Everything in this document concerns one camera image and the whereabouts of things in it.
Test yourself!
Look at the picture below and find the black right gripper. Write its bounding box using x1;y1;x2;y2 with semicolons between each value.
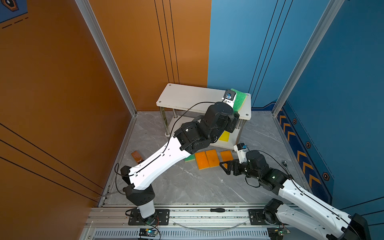
219;158;261;181

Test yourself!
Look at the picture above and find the light green sponge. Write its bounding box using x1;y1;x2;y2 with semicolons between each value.
184;155;196;162
231;89;248;112

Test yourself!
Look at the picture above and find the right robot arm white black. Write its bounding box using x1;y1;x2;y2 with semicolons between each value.
220;151;371;240

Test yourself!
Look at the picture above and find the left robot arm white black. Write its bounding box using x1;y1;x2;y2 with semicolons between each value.
120;100;240;219

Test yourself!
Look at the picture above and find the white two-tier shelf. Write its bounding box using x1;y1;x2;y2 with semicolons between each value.
156;84;252;150

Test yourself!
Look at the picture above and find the orange sponge right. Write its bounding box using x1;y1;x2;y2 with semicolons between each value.
220;151;234;162

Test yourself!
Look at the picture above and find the orange sponge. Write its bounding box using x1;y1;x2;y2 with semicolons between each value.
220;151;234;162
206;150;220;168
195;152;210;170

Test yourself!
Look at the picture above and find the orange sponge middle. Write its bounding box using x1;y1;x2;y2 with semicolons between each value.
206;150;220;168

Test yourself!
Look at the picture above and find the orange sponge left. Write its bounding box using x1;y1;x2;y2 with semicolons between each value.
195;152;210;170

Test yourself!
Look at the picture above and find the right green circuit board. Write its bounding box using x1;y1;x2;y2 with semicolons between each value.
267;228;291;240

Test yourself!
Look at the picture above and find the green circuit board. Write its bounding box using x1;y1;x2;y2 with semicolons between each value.
138;228;161;240
267;228;291;240

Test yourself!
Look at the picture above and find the left green circuit board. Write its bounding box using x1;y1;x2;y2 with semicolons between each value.
138;228;161;240

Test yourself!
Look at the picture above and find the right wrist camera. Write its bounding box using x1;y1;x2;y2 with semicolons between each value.
234;143;248;164

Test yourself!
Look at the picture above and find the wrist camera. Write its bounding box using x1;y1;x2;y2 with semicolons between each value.
234;143;248;164
222;89;237;108

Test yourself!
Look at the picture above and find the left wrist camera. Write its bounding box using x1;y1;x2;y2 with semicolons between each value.
222;89;237;108

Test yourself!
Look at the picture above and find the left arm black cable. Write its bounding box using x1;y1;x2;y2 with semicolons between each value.
113;101;217;196

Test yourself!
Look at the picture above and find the black screwdriver on rail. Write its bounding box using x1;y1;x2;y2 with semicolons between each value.
210;208;226;213

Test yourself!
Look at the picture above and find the clear cable on rail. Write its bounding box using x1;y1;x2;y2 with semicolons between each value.
170;220;248;232

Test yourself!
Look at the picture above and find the brown sponge by wall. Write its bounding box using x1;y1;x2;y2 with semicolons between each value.
131;151;144;164

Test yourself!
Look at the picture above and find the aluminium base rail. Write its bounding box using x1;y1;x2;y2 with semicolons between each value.
78;203;343;240

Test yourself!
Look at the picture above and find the right aluminium corner post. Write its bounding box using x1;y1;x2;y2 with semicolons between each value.
272;0;345;117

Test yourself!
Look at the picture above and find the aluminium corner post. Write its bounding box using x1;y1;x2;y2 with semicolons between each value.
75;0;137;117
272;0;345;117

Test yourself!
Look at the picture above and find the left aluminium corner post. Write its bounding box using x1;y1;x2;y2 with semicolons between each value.
75;0;137;117

